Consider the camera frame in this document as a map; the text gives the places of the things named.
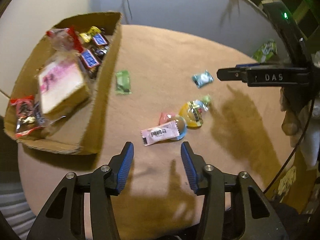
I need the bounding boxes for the light blue candy packet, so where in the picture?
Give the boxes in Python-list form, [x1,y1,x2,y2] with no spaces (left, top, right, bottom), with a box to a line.
[191,70,214,88]

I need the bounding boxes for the yellow round jelly cup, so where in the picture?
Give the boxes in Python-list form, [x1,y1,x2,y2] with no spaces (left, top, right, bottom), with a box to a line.
[179,94,212,128]

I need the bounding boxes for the blue round jelly cup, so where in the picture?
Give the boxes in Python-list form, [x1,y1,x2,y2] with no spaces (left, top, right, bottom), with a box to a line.
[171,115,187,141]

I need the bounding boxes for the pink jelly cup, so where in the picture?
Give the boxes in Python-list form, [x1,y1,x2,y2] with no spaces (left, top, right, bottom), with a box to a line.
[158,112,176,125]

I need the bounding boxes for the pink white candy packet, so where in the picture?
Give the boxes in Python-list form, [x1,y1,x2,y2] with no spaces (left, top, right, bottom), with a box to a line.
[141,121,180,146]

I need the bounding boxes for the red dark snack packet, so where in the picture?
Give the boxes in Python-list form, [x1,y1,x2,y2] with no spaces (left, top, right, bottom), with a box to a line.
[10,95,47,138]

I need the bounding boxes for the green candy packet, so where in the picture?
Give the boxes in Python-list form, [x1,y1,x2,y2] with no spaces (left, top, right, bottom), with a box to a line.
[116,70,131,95]

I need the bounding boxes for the packaged bread slice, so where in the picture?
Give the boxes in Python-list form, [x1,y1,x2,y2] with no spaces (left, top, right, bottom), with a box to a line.
[37,52,91,120]

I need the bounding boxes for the Snickers bar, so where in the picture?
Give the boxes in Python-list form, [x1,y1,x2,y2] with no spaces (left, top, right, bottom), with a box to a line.
[92,33,109,47]
[80,49,100,70]

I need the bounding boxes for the yellow candy packet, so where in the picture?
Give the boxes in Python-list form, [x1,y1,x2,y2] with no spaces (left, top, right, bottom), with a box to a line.
[79,26,101,43]

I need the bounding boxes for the red top date snack bag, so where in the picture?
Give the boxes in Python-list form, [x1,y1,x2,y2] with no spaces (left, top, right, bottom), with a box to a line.
[46,27,84,53]

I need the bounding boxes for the green snack bag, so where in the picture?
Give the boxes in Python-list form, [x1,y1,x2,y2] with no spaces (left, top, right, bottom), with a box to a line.
[252,39,278,63]

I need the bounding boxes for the brown cardboard box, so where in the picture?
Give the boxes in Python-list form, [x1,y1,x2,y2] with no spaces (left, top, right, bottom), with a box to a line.
[4,12,121,154]

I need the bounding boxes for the black cable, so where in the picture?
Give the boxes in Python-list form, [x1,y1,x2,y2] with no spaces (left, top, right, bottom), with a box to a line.
[262,97,317,196]

